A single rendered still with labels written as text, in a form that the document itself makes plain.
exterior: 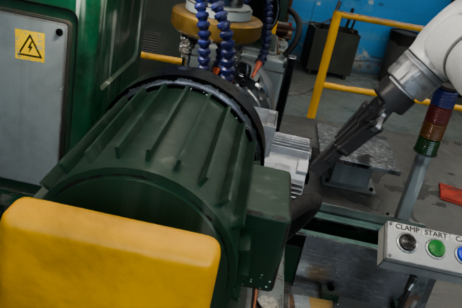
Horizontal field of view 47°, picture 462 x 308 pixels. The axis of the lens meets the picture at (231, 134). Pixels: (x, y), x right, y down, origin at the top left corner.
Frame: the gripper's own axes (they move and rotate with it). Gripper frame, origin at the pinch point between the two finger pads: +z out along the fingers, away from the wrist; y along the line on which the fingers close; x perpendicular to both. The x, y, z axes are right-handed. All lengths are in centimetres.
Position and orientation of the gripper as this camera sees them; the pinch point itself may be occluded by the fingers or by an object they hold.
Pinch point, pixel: (325, 159)
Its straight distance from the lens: 108.6
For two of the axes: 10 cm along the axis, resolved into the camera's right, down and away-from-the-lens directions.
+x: 7.6, 6.3, 1.7
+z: -6.4, 6.8, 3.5
